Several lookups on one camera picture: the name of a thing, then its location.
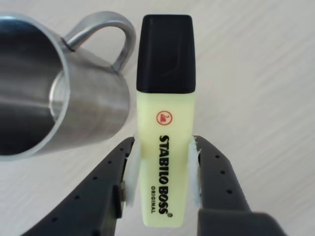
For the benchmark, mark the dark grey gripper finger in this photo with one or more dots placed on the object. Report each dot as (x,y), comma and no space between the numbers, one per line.
(98,191)
(221,191)

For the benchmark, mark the pale yellow Stabilo Boss highlighter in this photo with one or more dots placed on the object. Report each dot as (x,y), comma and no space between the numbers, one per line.
(169,103)

